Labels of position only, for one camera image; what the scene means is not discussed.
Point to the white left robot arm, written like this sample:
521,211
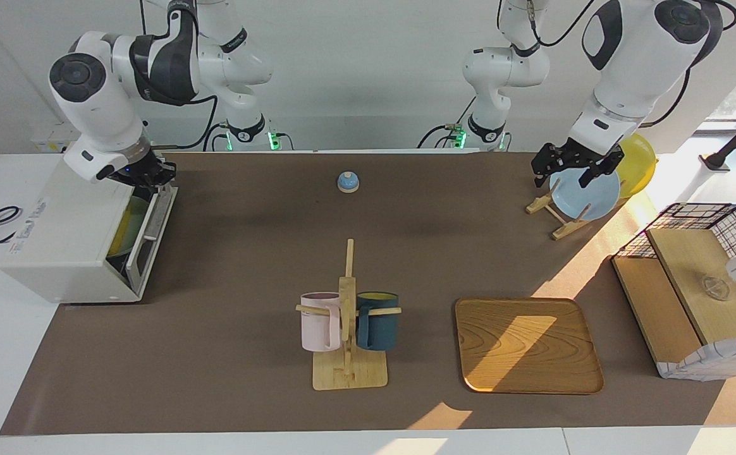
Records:
633,57

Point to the dark blue mug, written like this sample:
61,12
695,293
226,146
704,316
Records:
380,328

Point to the white toaster oven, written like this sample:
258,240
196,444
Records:
58,240

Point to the wooden plate rack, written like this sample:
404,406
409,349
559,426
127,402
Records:
567,227

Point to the wooden mug rack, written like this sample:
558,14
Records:
348,373

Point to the toaster oven door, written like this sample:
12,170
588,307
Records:
153,234

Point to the light green plate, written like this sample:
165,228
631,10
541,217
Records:
139,218

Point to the yellow plate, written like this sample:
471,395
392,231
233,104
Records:
640,170

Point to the white wall socket strip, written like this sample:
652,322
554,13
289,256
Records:
47,146

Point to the wooden tray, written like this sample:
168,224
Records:
526,347

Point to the light blue plate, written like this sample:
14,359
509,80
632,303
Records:
586,199

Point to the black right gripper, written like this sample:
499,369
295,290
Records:
137,174

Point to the blue call bell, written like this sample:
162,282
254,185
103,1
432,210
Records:
348,183

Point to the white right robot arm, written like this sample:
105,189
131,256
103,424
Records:
99,95

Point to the brown table mat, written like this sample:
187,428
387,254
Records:
248,253

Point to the pink mug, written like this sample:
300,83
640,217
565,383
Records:
317,328

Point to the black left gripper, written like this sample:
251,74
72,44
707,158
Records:
580,157

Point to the small clear glass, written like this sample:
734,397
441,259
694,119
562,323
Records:
716,288

